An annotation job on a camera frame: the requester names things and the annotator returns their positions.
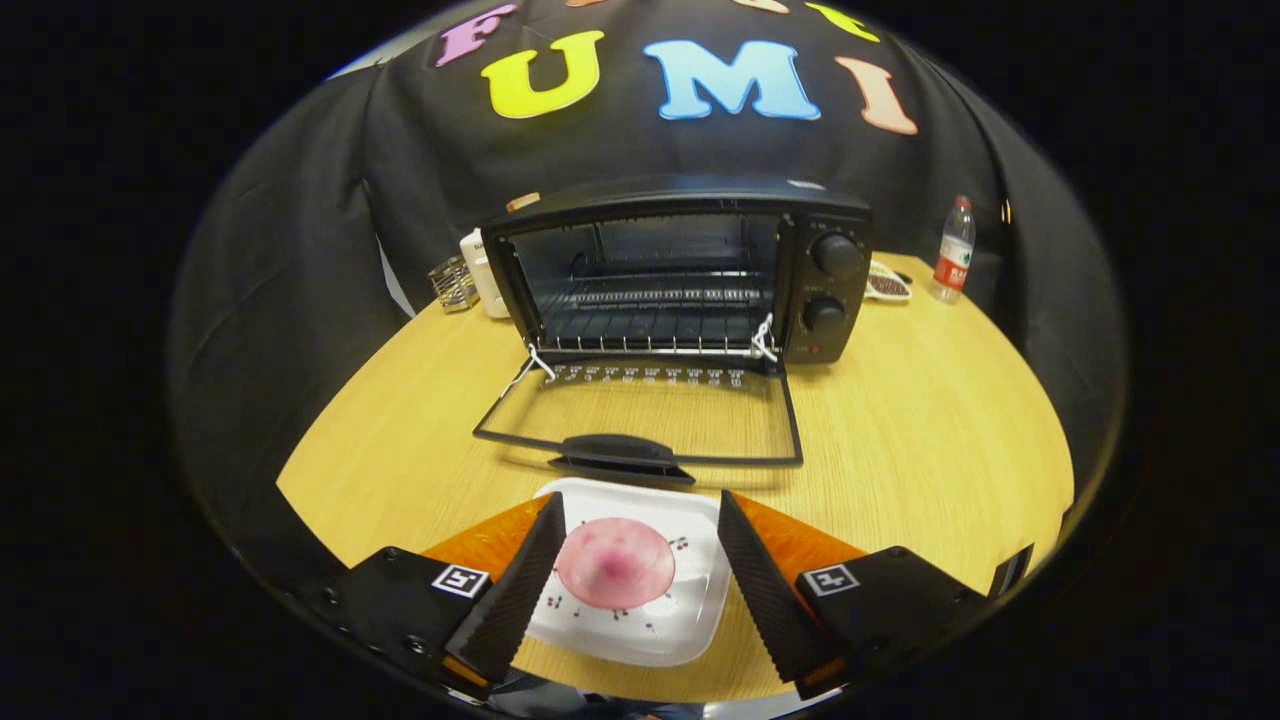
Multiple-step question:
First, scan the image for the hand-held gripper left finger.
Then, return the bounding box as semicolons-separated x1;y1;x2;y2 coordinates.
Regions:
300;492;568;701

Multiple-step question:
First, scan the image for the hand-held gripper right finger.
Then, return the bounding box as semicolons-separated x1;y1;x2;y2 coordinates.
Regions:
716;490;989;701

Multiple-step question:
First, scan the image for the pink round ham slice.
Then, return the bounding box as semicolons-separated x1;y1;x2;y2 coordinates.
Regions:
555;516;677;611

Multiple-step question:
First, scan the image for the white square plate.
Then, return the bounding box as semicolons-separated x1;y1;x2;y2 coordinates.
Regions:
525;478;734;669

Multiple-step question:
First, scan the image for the black toaster oven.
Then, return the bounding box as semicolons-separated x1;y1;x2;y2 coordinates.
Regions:
472;175;873;486

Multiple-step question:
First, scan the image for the white bread toaster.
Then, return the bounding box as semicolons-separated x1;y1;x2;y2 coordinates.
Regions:
459;228;511;321

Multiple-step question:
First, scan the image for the white divided snack dish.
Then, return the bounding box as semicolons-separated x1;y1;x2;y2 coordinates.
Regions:
865;258;914;305

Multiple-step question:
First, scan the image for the plastic water bottle red label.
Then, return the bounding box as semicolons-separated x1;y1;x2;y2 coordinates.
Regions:
930;195;977;305

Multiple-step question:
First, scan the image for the toaster oven wire rack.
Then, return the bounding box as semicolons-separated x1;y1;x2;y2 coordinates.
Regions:
530;285;781;359

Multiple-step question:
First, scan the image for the wire mesh holder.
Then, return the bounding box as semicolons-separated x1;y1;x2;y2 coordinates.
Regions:
429;256;481;314

